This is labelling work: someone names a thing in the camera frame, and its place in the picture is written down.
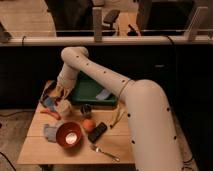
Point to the yellow banana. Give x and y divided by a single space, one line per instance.
117 116

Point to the white paper cup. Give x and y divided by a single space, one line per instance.
64 108

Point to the orange fruit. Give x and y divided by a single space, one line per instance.
88 125

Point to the black remote control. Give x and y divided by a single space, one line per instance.
97 132

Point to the small metal cup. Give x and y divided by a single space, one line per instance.
86 110

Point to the red bowl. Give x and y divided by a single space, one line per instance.
68 135

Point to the orange carrot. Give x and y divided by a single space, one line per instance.
53 114

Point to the green plastic tray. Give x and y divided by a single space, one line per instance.
86 90

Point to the black office chair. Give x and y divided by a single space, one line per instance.
111 17

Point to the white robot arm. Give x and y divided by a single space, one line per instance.
154 140

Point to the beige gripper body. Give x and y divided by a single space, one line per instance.
62 92

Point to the white horizontal rail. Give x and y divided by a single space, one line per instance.
106 41

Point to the blue object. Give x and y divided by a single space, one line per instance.
50 103

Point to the grey sponge in tray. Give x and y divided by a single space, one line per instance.
103 95

